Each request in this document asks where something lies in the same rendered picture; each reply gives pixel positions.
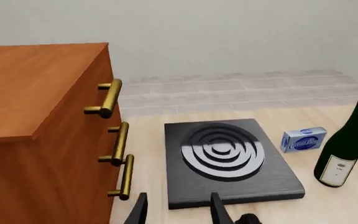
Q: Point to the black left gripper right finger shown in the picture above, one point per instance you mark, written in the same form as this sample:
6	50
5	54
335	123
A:
218	213

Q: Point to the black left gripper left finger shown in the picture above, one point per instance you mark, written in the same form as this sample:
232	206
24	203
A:
139	212

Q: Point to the flat black stove plate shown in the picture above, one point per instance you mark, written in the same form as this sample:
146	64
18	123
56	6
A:
228	163

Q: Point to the dark green wine bottle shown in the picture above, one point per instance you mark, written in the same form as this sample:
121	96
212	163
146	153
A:
342	151

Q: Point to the blue printed food box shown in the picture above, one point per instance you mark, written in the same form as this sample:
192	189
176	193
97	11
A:
303	140

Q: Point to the wooden cabinet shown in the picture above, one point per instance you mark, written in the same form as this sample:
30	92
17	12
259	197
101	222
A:
33	121

